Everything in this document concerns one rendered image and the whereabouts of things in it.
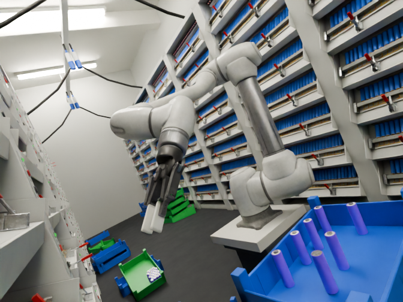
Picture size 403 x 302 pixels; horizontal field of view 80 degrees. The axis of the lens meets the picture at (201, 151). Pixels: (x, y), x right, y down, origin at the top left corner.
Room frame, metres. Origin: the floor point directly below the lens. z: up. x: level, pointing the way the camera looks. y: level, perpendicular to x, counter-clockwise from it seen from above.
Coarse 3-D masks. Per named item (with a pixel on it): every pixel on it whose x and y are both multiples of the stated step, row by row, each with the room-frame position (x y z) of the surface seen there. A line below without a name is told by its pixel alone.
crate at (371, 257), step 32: (352, 224) 0.52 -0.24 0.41; (384, 224) 0.47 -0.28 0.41; (288, 256) 0.48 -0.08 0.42; (352, 256) 0.43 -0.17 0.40; (384, 256) 0.39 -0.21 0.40; (256, 288) 0.41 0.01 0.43; (288, 288) 0.41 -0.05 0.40; (320, 288) 0.39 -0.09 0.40; (352, 288) 0.36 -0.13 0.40; (384, 288) 0.34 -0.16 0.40
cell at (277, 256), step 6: (276, 252) 0.42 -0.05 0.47; (276, 258) 0.41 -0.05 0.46; (282, 258) 0.42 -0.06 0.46; (276, 264) 0.42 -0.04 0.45; (282, 264) 0.41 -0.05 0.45; (282, 270) 0.41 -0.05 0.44; (288, 270) 0.42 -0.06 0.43; (282, 276) 0.42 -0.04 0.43; (288, 276) 0.41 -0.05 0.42; (288, 282) 0.41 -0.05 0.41
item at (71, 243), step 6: (60, 240) 1.11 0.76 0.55; (66, 240) 1.12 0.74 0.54; (72, 240) 1.13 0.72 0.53; (66, 246) 1.11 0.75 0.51; (72, 246) 1.12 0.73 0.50; (66, 258) 0.95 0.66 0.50; (72, 258) 0.94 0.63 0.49; (72, 270) 0.61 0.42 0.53; (78, 270) 0.61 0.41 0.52; (78, 276) 0.61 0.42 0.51
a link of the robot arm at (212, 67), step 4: (212, 60) 1.20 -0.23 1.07; (208, 64) 1.19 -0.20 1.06; (212, 64) 1.17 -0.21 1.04; (216, 64) 1.16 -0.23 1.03; (204, 68) 1.18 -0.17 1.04; (208, 68) 1.17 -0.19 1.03; (212, 68) 1.16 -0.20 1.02; (216, 68) 1.16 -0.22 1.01; (200, 72) 1.17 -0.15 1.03; (212, 72) 1.16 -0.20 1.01; (216, 72) 1.16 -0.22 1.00; (220, 72) 1.16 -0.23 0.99; (216, 76) 1.17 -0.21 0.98; (220, 76) 1.17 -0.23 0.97; (216, 80) 1.17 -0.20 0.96; (220, 80) 1.18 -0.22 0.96; (224, 80) 1.19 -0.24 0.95; (216, 84) 1.20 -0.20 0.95; (220, 84) 1.21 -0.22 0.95
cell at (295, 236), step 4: (292, 232) 0.46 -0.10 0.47; (296, 232) 0.46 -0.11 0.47; (292, 236) 0.46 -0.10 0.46; (296, 236) 0.45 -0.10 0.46; (300, 236) 0.46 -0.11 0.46; (296, 240) 0.45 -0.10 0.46; (300, 240) 0.45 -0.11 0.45; (296, 244) 0.46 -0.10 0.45; (300, 244) 0.45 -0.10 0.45; (304, 244) 0.46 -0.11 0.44; (296, 248) 0.46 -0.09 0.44; (300, 248) 0.45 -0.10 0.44; (304, 248) 0.45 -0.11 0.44; (300, 252) 0.46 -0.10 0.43; (304, 252) 0.45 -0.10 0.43; (300, 256) 0.46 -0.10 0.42; (304, 256) 0.45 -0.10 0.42; (308, 256) 0.46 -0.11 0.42; (304, 260) 0.46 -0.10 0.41; (308, 260) 0.45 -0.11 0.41; (304, 264) 0.46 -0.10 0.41; (308, 264) 0.45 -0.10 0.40
